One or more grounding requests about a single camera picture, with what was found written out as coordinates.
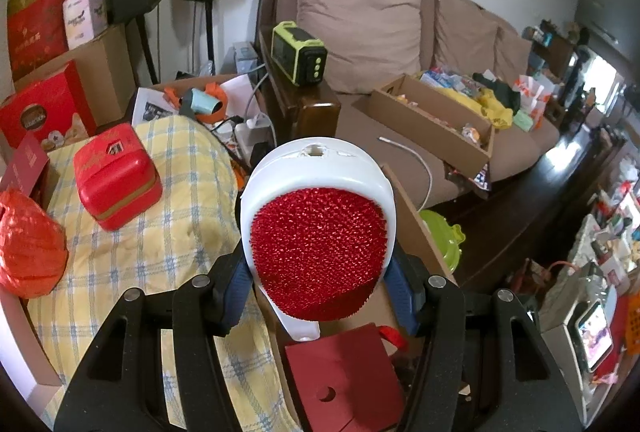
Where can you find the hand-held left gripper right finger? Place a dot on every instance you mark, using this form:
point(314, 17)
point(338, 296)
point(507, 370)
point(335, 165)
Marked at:
point(405, 297)

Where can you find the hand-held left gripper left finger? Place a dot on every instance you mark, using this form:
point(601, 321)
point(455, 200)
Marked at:
point(237, 297)

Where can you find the large cardboard box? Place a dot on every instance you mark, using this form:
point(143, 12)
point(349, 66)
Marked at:
point(420, 232)

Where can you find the red white lint brush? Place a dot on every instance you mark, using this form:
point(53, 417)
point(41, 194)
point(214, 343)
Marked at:
point(315, 252)

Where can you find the red corrugated cardboard box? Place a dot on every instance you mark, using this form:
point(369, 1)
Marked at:
point(345, 377)

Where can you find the red tin box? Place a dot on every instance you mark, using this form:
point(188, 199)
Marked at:
point(120, 182)

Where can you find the orange plastic bag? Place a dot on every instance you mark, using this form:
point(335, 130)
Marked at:
point(30, 247)

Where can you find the green plastic potty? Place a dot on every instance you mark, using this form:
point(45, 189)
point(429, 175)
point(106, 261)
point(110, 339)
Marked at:
point(442, 237)

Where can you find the yellow plaid blanket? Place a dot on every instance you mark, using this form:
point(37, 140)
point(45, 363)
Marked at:
point(175, 222)

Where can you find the red white snack packet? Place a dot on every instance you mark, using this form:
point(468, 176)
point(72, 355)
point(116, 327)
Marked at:
point(470, 177)

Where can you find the white appliance box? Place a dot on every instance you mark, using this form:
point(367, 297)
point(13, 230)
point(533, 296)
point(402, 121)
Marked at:
point(560, 352)

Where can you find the white power strip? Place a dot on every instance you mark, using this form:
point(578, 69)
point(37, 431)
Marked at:
point(250, 132)

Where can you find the brown sofa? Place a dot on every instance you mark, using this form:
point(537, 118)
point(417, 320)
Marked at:
point(375, 132)

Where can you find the long cardboard box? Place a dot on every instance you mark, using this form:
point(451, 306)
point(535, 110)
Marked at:
point(415, 117)

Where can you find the tablet screen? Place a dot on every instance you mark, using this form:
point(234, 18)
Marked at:
point(595, 337)

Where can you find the light blue hair dryer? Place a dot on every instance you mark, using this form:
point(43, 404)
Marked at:
point(205, 102)

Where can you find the orange plastic piece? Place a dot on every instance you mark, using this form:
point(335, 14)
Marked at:
point(222, 95)
point(172, 95)

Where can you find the plain white paper sheet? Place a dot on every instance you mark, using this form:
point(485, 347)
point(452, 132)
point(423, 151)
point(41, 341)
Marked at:
point(237, 92)

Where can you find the yellow plastic bag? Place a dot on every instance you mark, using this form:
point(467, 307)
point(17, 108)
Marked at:
point(495, 110)

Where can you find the printed white paper sheet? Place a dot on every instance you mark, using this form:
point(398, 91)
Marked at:
point(150, 105)

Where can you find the light green packet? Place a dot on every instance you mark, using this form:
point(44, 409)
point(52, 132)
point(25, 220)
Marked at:
point(524, 120)

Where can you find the pile of snack packets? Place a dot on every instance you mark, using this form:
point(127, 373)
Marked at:
point(450, 80)

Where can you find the dark green cloth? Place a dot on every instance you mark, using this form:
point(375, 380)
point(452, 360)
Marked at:
point(500, 90)

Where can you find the orange white paper bag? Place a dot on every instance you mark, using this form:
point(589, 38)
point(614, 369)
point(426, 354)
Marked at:
point(532, 95)

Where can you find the light grey box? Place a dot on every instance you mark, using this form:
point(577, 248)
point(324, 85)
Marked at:
point(245, 57)

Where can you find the dark red paper bag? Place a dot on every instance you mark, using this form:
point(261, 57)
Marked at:
point(27, 162)

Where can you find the green black portable radio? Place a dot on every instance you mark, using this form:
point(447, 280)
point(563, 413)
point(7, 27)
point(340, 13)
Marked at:
point(295, 52)

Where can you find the beige sofa cushion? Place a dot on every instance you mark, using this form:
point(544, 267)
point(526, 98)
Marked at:
point(465, 37)
point(512, 57)
point(360, 22)

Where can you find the brown cardboard carton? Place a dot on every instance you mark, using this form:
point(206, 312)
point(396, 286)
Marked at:
point(107, 67)

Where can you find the pink white tissue pack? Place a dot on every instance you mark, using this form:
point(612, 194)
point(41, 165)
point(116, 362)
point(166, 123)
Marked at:
point(85, 17)

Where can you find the red gold gift bag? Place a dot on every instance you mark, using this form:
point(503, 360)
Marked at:
point(37, 32)

